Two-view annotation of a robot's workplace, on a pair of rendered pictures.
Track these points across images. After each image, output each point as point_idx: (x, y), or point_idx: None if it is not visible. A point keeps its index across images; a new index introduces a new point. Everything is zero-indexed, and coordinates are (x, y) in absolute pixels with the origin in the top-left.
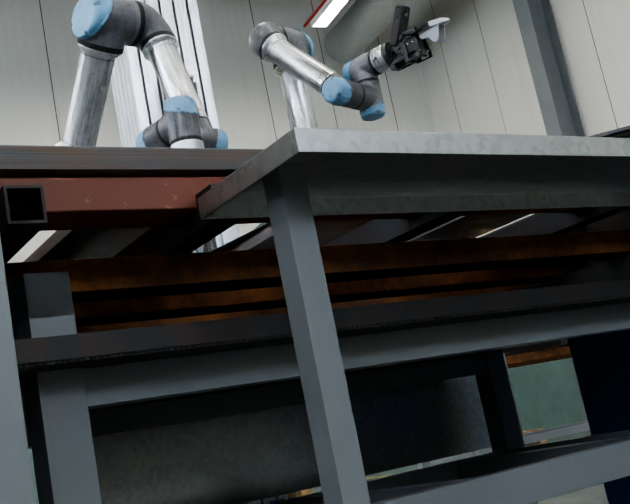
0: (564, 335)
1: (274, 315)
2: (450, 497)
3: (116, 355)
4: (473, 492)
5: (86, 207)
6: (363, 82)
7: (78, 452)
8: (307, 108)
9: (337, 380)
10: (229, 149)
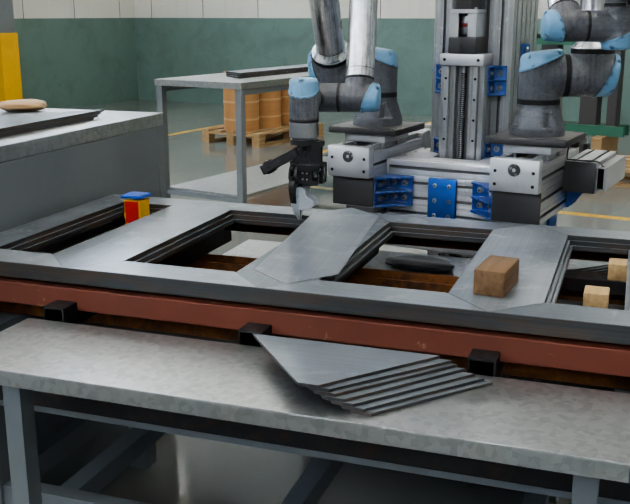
0: (378, 466)
1: (74, 398)
2: None
3: None
4: None
5: None
6: (606, 7)
7: None
8: (594, 1)
9: (22, 480)
10: (83, 270)
